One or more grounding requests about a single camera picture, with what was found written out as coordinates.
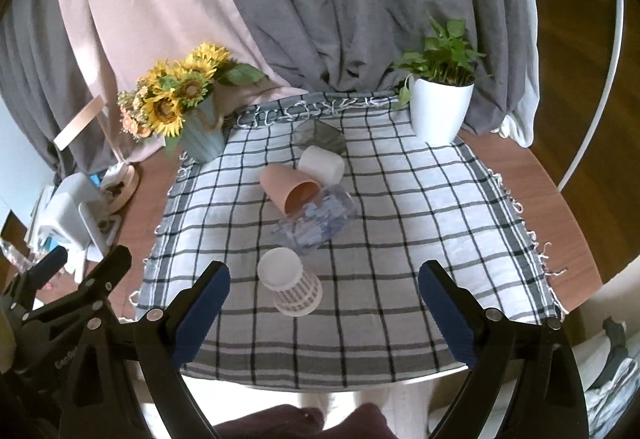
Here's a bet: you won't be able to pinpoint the checked grey white cloth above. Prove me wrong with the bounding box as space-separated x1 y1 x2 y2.
129 89 568 391

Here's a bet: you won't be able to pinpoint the blue-green ribbed vase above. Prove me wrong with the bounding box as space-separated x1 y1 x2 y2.
177 96 229 164

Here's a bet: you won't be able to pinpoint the green potted plant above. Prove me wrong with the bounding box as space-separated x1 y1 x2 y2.
392 16 489 113

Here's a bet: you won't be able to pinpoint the person's leg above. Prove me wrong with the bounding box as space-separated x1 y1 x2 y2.
212 406 327 439
325 402 397 439

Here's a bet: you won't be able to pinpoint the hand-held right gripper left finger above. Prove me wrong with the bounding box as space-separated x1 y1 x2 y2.
55 260 232 439

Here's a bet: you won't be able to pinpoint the white patterned cup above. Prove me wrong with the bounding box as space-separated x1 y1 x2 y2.
257 247 323 318

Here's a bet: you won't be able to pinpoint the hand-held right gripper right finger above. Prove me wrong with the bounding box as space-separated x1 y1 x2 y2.
418 260 590 439

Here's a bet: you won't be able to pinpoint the white plant pot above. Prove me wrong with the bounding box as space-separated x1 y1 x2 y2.
408 76 475 144

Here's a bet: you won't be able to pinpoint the white curved hoop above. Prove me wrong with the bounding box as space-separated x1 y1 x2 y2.
557 0 626 194

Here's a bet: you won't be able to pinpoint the pile of light cloth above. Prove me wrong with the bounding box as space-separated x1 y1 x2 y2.
584 316 640 439

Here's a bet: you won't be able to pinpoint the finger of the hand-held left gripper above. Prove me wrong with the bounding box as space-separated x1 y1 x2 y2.
22 246 134 326
0 248 69 316

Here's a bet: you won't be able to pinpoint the round wooden stand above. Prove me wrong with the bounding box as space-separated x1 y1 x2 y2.
101 163 140 216

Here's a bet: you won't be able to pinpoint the plain white cup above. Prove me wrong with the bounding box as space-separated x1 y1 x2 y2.
298 145 346 185

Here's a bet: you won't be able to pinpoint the pink cup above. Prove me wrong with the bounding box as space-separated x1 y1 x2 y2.
259 164 322 218

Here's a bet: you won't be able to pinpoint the sunflower bouquet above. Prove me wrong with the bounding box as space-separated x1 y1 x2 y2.
117 42 269 155

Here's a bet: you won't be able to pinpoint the grey curtain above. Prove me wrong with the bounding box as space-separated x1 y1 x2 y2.
0 0 118 177
200 0 540 146

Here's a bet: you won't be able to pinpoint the clear glass cup blue print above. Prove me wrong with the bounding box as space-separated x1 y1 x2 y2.
272 184 356 256

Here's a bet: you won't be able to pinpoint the grey glass cup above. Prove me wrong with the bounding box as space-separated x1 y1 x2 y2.
292 118 346 155

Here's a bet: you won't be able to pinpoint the white desk device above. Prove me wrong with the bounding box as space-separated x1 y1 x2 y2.
36 172 122 266

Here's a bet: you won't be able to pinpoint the pink curtain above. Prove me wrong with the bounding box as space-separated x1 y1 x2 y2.
54 0 307 166

